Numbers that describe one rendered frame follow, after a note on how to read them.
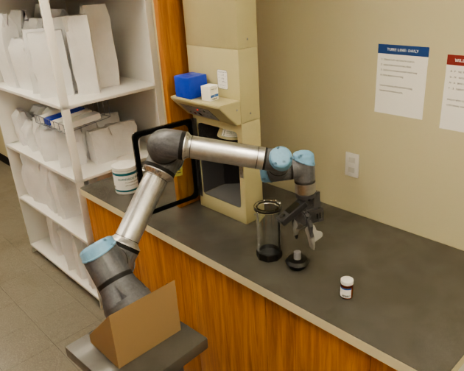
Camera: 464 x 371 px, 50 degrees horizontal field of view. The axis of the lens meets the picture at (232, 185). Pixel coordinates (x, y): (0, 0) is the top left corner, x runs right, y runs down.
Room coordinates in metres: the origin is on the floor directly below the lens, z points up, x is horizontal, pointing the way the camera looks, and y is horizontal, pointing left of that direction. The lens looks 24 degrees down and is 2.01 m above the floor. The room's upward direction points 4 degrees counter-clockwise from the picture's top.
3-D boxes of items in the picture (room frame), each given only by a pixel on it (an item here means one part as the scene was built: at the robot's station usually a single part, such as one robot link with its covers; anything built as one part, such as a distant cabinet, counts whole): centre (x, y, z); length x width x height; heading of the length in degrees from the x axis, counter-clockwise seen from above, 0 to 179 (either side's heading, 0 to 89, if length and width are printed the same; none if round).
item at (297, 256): (1.61, -0.23, 0.97); 0.09 x 0.09 x 0.07
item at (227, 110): (2.05, 0.09, 1.46); 0.32 x 0.12 x 0.10; 42
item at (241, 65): (2.18, -0.04, 1.32); 0.32 x 0.25 x 0.77; 42
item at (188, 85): (2.11, 0.15, 1.55); 0.10 x 0.10 x 0.09; 42
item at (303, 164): (1.62, -0.26, 1.35); 0.09 x 0.08 x 0.11; 93
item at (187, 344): (1.24, 0.33, 0.92); 0.32 x 0.32 x 0.04; 45
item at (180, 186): (2.10, 0.29, 1.19); 0.30 x 0.01 x 0.40; 127
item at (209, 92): (2.02, 0.07, 1.54); 0.05 x 0.05 x 0.06; 50
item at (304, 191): (1.62, -0.26, 1.27); 0.08 x 0.08 x 0.05
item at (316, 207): (1.62, -0.27, 1.19); 0.09 x 0.08 x 0.12; 116
